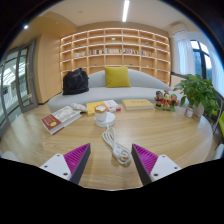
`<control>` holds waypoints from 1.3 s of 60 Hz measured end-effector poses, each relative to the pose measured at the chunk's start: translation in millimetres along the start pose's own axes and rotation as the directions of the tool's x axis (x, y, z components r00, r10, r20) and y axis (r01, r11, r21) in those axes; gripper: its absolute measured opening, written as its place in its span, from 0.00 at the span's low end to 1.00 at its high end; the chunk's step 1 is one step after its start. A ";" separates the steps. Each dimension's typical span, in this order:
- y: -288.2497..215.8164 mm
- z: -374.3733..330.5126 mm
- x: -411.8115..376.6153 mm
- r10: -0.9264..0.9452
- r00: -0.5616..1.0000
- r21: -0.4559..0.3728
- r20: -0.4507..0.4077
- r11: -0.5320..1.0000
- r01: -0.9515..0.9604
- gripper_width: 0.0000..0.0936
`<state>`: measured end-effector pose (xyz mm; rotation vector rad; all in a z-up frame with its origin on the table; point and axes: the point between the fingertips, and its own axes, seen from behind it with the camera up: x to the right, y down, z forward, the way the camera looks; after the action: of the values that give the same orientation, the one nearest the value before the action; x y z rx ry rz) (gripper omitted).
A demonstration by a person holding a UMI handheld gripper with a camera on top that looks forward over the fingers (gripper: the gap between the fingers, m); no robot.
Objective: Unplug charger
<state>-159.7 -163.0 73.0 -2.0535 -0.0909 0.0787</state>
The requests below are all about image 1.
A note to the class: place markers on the green potted plant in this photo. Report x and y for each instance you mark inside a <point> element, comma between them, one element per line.
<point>197,89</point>

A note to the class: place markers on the yellow and white book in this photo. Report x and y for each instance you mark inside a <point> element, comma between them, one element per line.
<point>95,106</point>

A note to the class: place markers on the white air conditioner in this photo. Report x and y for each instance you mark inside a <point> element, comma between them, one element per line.
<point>179,28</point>

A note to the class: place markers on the glass door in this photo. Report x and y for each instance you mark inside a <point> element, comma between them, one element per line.
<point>20,80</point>

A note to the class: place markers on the grey curved sofa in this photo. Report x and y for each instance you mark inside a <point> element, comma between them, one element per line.
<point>100,93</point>

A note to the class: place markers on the dark-framed window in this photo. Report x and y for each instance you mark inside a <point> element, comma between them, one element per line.
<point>202,60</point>

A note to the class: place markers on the lime green chair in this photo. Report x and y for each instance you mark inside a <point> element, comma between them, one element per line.
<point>221,124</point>

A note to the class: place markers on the small patterned pouch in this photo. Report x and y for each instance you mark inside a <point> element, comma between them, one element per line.
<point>79,107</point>

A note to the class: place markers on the wooden shelf unit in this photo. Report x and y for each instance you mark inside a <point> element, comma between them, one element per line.
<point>115,50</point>

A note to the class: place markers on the flat yellow book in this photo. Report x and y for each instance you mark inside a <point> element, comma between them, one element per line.
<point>136,104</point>

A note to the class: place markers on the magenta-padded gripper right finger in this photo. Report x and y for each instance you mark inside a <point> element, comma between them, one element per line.
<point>163,166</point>

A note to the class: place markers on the round white power strip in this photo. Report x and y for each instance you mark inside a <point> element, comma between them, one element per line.
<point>110,120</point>

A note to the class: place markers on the black bag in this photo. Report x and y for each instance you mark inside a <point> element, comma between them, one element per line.
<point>75,82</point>

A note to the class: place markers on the small white jar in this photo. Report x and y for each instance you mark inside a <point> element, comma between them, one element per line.
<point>189,112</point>

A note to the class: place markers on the yellow cushion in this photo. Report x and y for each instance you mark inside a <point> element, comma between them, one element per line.
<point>116,77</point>

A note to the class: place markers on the cartoon figurine group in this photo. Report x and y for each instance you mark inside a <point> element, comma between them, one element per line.
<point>166,100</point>

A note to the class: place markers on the long ceiling light strip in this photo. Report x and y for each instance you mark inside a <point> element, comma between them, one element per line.
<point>125,10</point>

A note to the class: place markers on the white curtain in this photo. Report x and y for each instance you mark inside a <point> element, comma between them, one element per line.
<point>185,56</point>

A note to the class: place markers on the red and white book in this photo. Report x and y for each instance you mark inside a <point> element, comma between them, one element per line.
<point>61,118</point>

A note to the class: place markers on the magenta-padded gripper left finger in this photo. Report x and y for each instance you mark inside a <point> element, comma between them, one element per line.
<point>56,165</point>

